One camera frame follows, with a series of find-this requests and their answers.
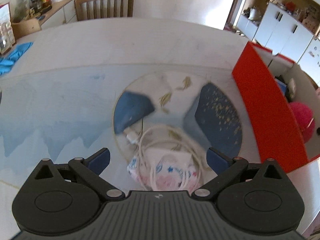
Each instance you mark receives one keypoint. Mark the wooden chair behind table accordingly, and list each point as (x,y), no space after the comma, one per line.
(97,9)

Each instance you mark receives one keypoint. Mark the black glove with cartoon patch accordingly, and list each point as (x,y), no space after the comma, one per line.
(291,88)

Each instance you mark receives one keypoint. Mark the blue patterned table mat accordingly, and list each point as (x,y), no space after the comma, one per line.
(67,113)

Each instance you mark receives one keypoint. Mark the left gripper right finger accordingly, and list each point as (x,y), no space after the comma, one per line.
(255,198)

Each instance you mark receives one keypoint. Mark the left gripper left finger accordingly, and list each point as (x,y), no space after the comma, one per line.
(57,199)

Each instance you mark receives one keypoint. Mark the wooden sideboard with clutter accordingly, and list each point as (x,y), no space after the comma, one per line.
(31,16)

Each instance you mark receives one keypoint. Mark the red white cardboard box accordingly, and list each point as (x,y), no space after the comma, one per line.
(274,124)

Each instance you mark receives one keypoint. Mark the white cabinet with black handles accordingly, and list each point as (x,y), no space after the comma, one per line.
(281,33)

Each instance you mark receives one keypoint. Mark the blue book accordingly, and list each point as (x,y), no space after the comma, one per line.
(282,86)

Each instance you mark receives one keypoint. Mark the wooden wall shelf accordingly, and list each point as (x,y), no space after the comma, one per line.
(305,12)

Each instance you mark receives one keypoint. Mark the floral pouch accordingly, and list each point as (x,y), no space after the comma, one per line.
(160,169)

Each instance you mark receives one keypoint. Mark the blue cloth on table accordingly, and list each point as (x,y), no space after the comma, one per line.
(7,63)

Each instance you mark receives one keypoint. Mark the pink fuzzy strawberry plush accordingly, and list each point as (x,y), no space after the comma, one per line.
(304,118)

